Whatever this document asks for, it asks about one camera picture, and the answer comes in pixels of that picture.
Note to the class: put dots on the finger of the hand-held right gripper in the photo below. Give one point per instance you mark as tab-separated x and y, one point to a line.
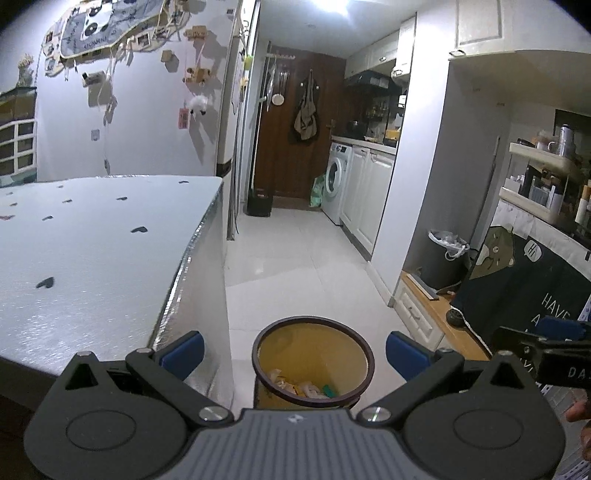
517	339
561	327

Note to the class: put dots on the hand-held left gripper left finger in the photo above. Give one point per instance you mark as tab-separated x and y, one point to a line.
184	354

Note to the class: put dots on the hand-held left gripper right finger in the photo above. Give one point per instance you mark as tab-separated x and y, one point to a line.
406	355

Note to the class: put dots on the yellow trash bin brown rim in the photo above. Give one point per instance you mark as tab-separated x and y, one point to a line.
295	350

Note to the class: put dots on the grey trash can white bag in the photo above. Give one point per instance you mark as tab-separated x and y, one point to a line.
438	267

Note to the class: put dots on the person's right hand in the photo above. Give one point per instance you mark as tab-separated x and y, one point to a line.
577	412

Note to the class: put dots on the dark printed cloth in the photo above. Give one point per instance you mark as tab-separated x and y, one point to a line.
508	295

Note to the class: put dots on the wooden bench white drawers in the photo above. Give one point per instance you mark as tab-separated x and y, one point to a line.
443	316

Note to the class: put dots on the black caster wheel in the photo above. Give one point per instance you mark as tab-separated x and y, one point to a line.
455	318

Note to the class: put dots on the green wrapper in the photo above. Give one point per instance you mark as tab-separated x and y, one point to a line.
330	391

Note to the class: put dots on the crumpled white paper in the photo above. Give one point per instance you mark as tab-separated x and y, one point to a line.
279	379

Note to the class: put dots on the group of bottles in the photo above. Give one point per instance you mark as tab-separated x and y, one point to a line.
540	191

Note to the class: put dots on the black heart stickers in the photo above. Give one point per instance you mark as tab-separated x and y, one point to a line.
45	282

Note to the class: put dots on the white kitchen base cabinets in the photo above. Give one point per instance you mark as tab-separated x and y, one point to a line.
369	198

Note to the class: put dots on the black floor bin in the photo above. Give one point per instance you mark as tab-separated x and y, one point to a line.
258	205

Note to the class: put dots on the white metal shelf rack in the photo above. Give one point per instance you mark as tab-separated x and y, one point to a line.
545	159

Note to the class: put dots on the green bag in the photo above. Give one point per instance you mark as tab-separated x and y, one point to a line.
318	191

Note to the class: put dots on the silver metal canister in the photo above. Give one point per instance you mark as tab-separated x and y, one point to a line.
566	141

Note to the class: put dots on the white washing machine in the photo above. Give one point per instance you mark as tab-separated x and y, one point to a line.
344	152

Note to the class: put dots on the brown wooden door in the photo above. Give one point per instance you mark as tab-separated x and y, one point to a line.
286	161

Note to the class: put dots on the white refrigerator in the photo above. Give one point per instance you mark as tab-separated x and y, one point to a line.
226	138

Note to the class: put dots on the black pot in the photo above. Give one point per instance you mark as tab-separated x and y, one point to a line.
355	128

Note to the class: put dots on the pink hanging tag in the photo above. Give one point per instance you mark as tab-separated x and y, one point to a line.
183	118

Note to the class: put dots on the white plush toy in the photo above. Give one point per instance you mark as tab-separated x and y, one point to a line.
197	105

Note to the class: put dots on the olive hanging bag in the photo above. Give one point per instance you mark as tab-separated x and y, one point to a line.
305	122

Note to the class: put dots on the white framed glass cabinet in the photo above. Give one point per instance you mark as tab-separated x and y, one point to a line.
18	143

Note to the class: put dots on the white round hanging utensil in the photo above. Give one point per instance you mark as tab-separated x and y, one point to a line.
277	98

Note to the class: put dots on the black range hood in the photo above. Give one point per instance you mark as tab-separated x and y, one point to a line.
369	81

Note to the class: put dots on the white upper kitchen cabinets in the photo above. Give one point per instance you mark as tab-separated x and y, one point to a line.
383	50

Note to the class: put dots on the white overhead cabinet door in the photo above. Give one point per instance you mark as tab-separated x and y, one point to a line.
478	23

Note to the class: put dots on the dried flower bunch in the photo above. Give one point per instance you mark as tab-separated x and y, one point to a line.
25	69

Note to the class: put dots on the wall hook rail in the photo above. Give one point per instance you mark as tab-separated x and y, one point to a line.
281	56

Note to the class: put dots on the blue printed wall hanging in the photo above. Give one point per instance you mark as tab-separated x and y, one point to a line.
101	23

